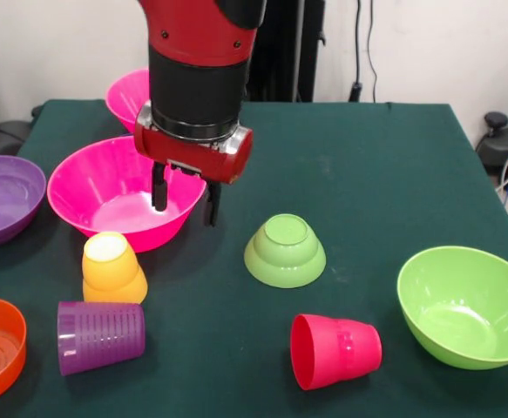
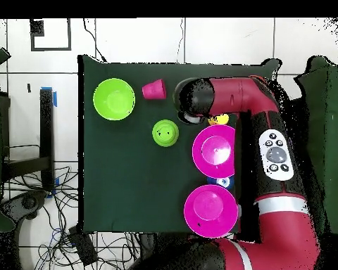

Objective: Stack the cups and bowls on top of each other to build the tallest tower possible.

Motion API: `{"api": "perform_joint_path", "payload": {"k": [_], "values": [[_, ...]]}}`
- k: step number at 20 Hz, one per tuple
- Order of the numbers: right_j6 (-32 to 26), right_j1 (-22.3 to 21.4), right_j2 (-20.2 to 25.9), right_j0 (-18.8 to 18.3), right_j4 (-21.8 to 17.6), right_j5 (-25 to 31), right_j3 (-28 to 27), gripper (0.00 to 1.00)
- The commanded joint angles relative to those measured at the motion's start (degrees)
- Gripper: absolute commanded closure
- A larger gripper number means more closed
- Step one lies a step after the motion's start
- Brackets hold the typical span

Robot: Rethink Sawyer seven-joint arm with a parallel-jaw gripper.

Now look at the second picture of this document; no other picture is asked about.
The blue plastic bowl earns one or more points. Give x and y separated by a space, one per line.
222 181

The pink red plastic cup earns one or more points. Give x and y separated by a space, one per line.
154 90

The black metal stand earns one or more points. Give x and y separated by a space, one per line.
46 126

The blue tape strip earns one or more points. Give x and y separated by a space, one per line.
55 99

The large lime green bowl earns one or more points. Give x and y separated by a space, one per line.
114 99

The yellow plastic cup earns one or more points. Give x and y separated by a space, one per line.
218 120

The dark green tablecloth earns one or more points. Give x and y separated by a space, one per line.
129 182

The black floor box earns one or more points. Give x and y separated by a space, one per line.
83 247

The black square floor frame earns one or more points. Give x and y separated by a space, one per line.
50 49

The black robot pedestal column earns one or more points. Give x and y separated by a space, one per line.
163 242

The small lime green bowl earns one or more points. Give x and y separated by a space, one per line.
165 133

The magenta plastic bowl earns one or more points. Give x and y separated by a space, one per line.
214 152
211 211

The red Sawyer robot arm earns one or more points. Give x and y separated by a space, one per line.
242 95

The grey pedestal foot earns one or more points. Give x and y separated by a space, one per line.
28 202

